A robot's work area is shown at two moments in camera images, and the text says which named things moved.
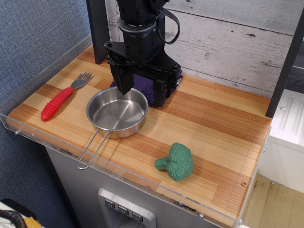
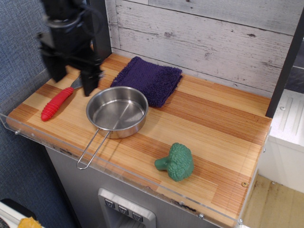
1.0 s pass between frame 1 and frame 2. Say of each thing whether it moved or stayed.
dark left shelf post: stayed
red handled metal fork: stayed
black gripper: moved
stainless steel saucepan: stayed
